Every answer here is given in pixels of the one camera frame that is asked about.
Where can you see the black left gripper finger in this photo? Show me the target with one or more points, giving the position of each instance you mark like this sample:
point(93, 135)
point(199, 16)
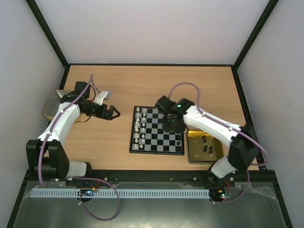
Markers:
point(113, 110)
point(113, 116)

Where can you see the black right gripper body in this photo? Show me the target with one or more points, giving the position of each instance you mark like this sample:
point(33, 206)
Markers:
point(171, 126)

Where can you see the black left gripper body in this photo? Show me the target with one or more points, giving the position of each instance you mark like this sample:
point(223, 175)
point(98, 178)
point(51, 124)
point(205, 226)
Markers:
point(101, 114)

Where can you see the black white chess board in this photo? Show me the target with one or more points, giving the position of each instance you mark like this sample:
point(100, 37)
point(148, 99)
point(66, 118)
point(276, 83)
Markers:
point(148, 136)

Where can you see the gold metal tin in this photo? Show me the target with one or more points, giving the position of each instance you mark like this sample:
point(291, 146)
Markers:
point(202, 147)

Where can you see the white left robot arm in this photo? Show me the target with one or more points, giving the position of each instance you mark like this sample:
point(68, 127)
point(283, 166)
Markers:
point(46, 155)

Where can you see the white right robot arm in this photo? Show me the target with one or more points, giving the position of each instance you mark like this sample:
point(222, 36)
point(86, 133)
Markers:
point(243, 148)

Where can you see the silver metal tin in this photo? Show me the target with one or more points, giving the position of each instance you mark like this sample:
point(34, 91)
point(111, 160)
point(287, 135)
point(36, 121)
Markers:
point(53, 104)

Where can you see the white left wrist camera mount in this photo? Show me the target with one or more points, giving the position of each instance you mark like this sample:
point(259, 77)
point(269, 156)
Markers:
point(101, 97)

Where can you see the light blue slotted cable duct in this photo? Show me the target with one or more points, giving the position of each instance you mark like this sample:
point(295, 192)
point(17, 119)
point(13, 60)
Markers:
point(121, 193)

